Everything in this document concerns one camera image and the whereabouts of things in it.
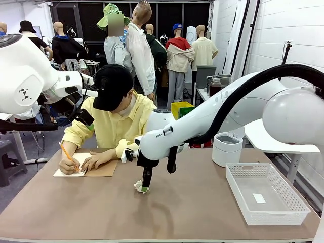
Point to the metal tray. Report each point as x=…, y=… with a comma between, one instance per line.
x=225, y=78

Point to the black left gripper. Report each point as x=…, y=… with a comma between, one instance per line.
x=69, y=106

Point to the green checked sun hat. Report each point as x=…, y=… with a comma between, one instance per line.
x=108, y=11

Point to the blue baseball cap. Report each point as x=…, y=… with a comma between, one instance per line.
x=177, y=26

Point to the white round trash can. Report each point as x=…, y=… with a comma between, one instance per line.
x=226, y=152

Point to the mannequin red beige jacket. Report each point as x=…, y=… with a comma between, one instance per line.
x=178, y=55

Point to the person's left forearm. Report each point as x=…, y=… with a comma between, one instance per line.
x=110, y=155

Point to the person's right forearm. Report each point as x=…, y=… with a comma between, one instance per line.
x=69, y=149

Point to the spiral notebook brown cover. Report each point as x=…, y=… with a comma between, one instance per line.
x=103, y=170

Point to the white perforated plastic basket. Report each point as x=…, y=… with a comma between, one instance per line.
x=253, y=215

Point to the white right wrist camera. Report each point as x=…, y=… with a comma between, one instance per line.
x=125, y=156

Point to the green recycling bag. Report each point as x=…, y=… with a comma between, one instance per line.
x=186, y=112

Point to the orange pencil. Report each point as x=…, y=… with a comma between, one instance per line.
x=65, y=151

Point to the white tower fan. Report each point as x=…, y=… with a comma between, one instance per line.
x=191, y=35

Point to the mannequin dark green jacket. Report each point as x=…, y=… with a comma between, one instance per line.
x=158, y=50

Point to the gray plastic stool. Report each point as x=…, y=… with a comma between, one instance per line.
x=10, y=162

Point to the tall mannequin white shirt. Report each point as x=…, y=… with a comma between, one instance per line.
x=139, y=50

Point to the mannequin in gray shirt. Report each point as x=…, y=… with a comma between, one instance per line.
x=114, y=50

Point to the person's left hand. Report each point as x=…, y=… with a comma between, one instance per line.
x=92, y=162

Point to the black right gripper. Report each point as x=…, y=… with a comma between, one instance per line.
x=148, y=163

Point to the mannequin cream shirt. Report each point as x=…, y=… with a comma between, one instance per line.
x=203, y=50

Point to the black tripod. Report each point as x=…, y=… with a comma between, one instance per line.
x=287, y=50

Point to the person's right hand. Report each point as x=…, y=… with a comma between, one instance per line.
x=68, y=167

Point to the large white table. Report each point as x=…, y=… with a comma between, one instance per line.
x=255, y=136

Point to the black bucket hat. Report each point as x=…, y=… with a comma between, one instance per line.
x=26, y=26

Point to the mannequin in black hoodie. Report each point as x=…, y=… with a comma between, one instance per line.
x=65, y=48

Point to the gray box bin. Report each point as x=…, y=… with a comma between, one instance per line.
x=206, y=73

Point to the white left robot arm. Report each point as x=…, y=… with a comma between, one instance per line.
x=20, y=71

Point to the black baseball cap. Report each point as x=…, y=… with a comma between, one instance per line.
x=111, y=86

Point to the white paper ball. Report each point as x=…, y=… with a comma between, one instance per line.
x=138, y=185

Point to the small white side table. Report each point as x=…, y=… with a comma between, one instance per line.
x=201, y=92

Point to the mannequin in dark top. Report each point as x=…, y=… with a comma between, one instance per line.
x=38, y=41

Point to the white sticker label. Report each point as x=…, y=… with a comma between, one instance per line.
x=259, y=198

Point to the person in yellow shirt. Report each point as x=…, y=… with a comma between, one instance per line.
x=114, y=126

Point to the white desk with legs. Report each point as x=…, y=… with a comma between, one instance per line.
x=19, y=145

